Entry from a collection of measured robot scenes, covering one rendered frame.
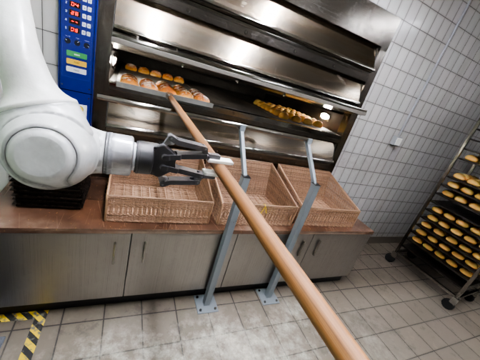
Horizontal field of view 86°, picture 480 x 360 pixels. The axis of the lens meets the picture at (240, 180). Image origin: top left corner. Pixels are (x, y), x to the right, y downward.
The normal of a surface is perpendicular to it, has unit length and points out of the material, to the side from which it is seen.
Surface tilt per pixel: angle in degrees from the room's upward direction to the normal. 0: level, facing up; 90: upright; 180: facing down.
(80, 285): 90
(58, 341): 0
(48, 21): 90
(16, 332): 0
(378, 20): 90
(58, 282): 90
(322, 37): 70
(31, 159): 79
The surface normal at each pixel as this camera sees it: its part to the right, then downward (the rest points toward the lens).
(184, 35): 0.42, 0.12
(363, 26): 0.35, 0.45
